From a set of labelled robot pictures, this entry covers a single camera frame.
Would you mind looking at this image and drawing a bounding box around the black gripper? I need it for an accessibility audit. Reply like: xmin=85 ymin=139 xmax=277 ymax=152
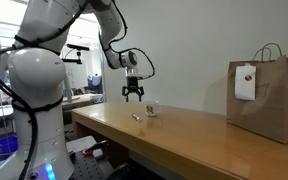
xmin=122 ymin=76 xmax=144 ymax=103

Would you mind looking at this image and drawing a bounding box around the black Expo marker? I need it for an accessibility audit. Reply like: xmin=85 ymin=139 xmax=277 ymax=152
xmin=131 ymin=112 xmax=142 ymax=122

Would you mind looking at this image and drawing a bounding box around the white printed mug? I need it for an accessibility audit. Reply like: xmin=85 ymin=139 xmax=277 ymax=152
xmin=144 ymin=100 xmax=163 ymax=118

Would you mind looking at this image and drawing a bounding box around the blue office chair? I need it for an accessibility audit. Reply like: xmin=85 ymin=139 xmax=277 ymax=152
xmin=86 ymin=75 xmax=104 ymax=95

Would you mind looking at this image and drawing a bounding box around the black perforated breadboard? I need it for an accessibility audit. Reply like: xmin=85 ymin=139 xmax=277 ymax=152
xmin=67 ymin=151 xmax=116 ymax=180

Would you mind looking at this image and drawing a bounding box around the white receipt with red sticker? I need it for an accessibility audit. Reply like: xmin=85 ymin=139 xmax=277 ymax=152
xmin=234 ymin=63 xmax=257 ymax=101

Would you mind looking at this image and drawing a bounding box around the blue plastic bin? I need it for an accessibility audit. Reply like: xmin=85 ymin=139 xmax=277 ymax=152
xmin=0 ymin=134 xmax=19 ymax=161

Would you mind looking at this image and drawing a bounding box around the brown paper bag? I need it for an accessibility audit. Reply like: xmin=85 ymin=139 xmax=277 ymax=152
xmin=226 ymin=42 xmax=288 ymax=144

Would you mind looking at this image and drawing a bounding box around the white upright post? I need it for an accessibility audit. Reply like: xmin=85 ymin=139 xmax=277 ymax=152
xmin=63 ymin=71 xmax=74 ymax=103

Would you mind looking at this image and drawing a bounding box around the black clamp with red handle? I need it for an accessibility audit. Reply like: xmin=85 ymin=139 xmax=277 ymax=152
xmin=82 ymin=139 xmax=109 ymax=158

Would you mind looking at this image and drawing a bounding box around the black camera on stand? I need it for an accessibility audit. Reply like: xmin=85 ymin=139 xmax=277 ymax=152
xmin=61 ymin=42 xmax=91 ymax=66

